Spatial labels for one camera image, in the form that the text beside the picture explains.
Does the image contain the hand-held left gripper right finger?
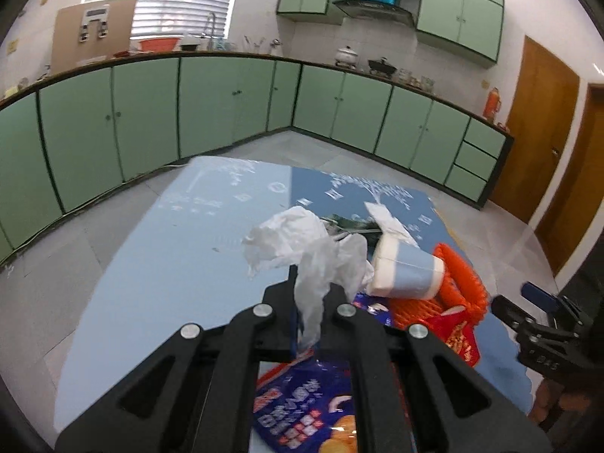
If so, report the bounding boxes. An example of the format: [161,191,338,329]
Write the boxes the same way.
[315,284,553,453]

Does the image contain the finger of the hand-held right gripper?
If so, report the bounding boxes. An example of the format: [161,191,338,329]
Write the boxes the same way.
[491,295,582,347]
[521,282,596,336]

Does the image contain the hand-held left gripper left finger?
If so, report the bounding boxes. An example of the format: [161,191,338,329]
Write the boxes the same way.
[55,267,300,453]

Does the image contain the white tissue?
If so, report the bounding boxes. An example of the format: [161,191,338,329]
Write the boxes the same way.
[242,206,376,346]

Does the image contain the green milk carton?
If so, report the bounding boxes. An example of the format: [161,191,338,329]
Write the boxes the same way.
[323,214,381,246]

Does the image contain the white paper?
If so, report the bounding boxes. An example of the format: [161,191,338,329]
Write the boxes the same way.
[364,202,418,246]

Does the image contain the person's right hand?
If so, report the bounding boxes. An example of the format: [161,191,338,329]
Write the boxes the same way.
[528,378,590,431]

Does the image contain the orange foam fruit net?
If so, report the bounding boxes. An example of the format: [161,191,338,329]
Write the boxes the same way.
[387,243,489,331]

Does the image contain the red packet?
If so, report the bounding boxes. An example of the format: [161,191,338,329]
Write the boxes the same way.
[427,307,479,369]

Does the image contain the blue snack packet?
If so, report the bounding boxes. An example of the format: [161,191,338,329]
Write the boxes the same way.
[252,293,418,453]

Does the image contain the white and blue paper cup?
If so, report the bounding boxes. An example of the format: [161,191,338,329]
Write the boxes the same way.
[365,236,447,300]

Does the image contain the brown wooden door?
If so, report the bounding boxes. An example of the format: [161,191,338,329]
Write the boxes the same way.
[488,35,581,225]
[535,82,604,274]

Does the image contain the blue printed tablecloth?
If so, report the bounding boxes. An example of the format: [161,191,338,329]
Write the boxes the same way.
[53,155,536,453]

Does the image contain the orange thermos flask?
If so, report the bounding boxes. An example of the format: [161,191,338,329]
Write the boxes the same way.
[484,87,501,121]

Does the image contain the green base cabinets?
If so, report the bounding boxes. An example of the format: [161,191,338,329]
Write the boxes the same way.
[0,52,515,265]

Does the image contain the red plastic basin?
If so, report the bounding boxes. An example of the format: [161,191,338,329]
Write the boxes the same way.
[139,37,181,52]

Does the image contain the metal kitchen faucet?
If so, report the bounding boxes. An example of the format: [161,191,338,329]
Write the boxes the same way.
[204,12,219,51]

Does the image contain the black range hood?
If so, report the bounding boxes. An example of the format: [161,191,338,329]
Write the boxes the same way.
[333,0,416,28]

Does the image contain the cardboard box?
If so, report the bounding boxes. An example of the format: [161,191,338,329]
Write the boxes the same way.
[51,0,137,71]

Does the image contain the green wall cabinets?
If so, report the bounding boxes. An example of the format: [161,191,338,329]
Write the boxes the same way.
[276,0,505,64]

